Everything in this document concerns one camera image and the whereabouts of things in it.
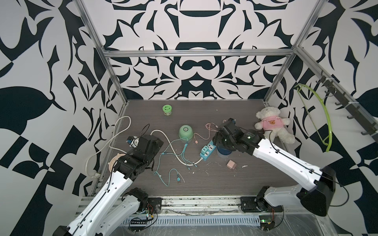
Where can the light green meat grinder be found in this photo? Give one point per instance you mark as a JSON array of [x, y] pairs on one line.
[[186, 133]]

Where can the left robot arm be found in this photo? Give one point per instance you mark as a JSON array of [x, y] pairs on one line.
[[100, 217]]

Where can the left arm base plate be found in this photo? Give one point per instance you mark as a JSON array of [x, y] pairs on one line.
[[154, 204]]

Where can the black wall hook rail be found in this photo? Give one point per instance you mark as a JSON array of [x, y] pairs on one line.
[[356, 110]]

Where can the white teddy bear pink shirt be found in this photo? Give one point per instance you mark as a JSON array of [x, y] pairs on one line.
[[273, 125]]

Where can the pink round clock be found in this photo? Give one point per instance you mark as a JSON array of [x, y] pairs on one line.
[[114, 160]]

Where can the pink charger plug cube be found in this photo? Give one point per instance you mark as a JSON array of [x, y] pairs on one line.
[[231, 165]]

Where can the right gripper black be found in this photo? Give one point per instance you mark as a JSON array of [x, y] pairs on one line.
[[216, 138]]

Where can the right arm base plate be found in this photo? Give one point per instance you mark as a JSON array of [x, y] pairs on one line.
[[257, 205]]

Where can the teal power strip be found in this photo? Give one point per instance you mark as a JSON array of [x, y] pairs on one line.
[[207, 150]]

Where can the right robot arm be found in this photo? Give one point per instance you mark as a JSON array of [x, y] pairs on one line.
[[315, 186]]

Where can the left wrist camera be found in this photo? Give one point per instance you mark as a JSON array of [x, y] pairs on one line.
[[133, 141]]

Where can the green lidded round tin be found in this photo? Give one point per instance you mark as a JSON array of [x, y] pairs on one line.
[[167, 110]]

